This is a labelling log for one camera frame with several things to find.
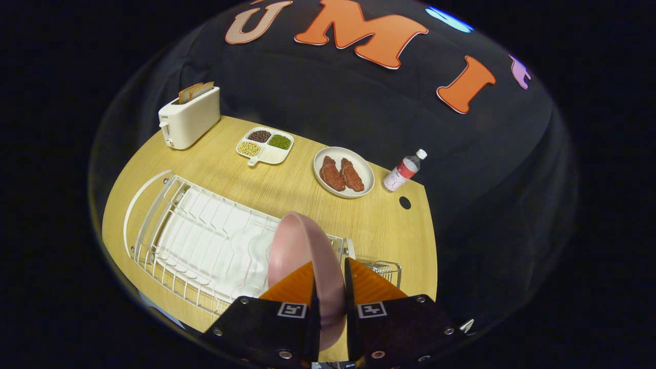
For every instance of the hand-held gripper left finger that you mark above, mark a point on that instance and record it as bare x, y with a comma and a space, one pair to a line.
266, 328

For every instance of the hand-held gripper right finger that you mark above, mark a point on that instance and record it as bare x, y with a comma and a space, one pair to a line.
351, 318

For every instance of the pink plate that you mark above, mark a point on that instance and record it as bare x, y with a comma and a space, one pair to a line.
297, 246

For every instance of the beige round plate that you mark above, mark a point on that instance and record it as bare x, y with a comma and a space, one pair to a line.
365, 171

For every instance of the white divided dish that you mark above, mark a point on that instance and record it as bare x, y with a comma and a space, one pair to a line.
270, 155

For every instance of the brown meat piece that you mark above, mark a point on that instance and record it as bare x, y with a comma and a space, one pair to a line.
352, 175
332, 174

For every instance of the clear plastic bottle red label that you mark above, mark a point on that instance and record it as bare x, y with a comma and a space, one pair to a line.
402, 174

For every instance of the pile of yellow beans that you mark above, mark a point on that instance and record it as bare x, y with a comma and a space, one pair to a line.
249, 148

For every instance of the pile of green beans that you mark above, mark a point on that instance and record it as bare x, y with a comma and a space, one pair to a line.
280, 141

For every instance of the pile of dark beans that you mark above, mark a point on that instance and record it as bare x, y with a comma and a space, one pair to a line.
259, 136

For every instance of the white toaster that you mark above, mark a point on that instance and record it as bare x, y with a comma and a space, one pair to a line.
189, 120

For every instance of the brown toast slice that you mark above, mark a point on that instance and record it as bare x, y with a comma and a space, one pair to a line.
188, 94
206, 87

